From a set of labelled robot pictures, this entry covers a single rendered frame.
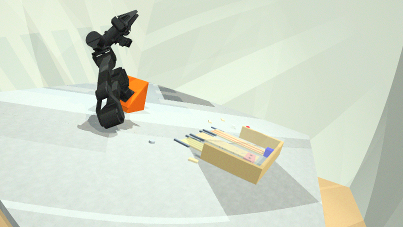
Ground small yellow flat block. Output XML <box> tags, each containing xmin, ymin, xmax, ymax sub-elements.
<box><xmin>188</xmin><ymin>157</ymin><xmax>199</xmax><ymax>163</ymax></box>

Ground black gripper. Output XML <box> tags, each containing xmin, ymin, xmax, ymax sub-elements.
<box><xmin>103</xmin><ymin>10</ymin><xmax>139</xmax><ymax>45</ymax></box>

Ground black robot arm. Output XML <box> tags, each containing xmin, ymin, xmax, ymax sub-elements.
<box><xmin>85</xmin><ymin>31</ymin><xmax>135</xmax><ymax>129</ymax></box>

